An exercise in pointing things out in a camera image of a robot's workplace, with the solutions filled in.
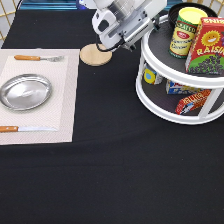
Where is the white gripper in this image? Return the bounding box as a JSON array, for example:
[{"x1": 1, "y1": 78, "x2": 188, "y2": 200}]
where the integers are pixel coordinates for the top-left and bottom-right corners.
[{"x1": 92, "y1": 0, "x2": 167, "y2": 51}]

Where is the white two-tier lazy Susan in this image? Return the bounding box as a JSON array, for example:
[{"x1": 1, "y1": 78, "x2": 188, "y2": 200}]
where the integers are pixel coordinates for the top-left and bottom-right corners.
[{"x1": 136, "y1": 14, "x2": 224, "y2": 125}]

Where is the black bowl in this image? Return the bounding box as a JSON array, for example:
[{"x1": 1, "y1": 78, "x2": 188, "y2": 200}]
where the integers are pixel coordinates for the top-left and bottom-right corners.
[{"x1": 168, "y1": 2, "x2": 217, "y2": 29}]

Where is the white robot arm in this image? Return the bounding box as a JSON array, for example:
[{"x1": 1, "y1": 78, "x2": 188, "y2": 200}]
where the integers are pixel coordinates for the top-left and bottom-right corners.
[{"x1": 90, "y1": 0, "x2": 167, "y2": 51}]

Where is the round silver metal plate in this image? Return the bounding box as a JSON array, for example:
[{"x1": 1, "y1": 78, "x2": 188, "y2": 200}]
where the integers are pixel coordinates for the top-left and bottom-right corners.
[{"x1": 0, "y1": 74, "x2": 52, "y2": 111}]

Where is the round wooden coaster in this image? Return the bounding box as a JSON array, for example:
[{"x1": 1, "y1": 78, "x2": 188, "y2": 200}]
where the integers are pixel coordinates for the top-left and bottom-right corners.
[{"x1": 80, "y1": 44, "x2": 112, "y2": 66}]

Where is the yellow blue tin can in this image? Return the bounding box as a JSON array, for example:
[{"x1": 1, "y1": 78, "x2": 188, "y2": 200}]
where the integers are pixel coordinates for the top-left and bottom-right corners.
[{"x1": 143, "y1": 64, "x2": 163, "y2": 85}]

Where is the green yellow parmesan canister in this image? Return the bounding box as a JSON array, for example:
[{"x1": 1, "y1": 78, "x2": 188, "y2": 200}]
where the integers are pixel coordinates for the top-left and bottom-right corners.
[{"x1": 169, "y1": 7, "x2": 207, "y2": 58}]

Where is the blue yellow box lower shelf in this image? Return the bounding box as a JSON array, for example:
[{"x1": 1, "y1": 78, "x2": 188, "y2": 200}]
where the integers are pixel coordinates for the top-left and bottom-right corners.
[{"x1": 166, "y1": 80, "x2": 201, "y2": 94}]

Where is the red raisins box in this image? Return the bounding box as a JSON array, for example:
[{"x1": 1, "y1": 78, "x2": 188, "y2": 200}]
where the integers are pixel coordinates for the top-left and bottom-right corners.
[{"x1": 185, "y1": 17, "x2": 224, "y2": 75}]

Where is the red butter box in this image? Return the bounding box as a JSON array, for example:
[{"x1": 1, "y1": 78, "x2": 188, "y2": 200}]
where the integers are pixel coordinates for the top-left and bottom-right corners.
[{"x1": 175, "y1": 89, "x2": 211, "y2": 115}]

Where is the beige woven placemat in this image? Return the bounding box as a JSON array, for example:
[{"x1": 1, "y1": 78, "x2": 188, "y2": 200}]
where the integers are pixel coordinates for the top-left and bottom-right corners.
[{"x1": 0, "y1": 49, "x2": 79, "y2": 145}]

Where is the wooden handled fork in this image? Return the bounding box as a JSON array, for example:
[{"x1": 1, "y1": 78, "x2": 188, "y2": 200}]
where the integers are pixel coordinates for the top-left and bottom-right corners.
[{"x1": 14, "y1": 55, "x2": 64, "y2": 62}]

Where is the wooden handled knife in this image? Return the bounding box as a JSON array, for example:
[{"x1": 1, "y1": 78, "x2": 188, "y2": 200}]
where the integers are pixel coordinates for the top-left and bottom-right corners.
[{"x1": 0, "y1": 126, "x2": 57, "y2": 133}]

